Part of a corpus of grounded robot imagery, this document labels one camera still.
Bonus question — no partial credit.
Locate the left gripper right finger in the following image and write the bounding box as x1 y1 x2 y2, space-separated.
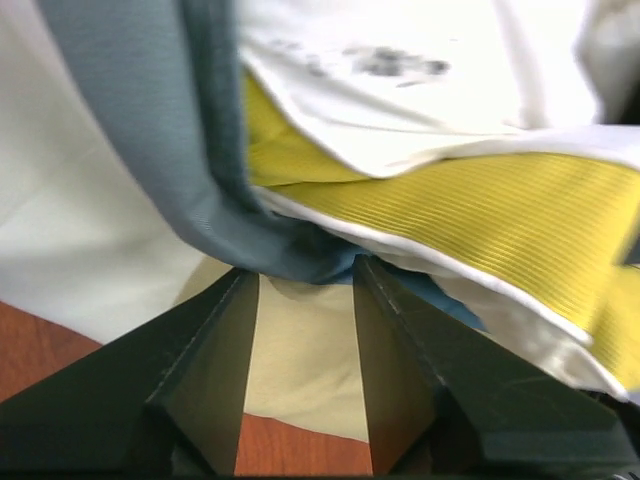
353 256 631 475

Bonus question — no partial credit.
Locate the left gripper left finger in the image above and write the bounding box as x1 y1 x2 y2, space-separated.
1 269 259 475

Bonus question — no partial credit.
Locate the beige blue patchwork pillowcase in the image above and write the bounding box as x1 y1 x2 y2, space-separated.
0 0 489 444

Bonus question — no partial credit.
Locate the white pillow yellow edge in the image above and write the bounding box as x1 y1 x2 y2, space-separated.
237 1 639 397

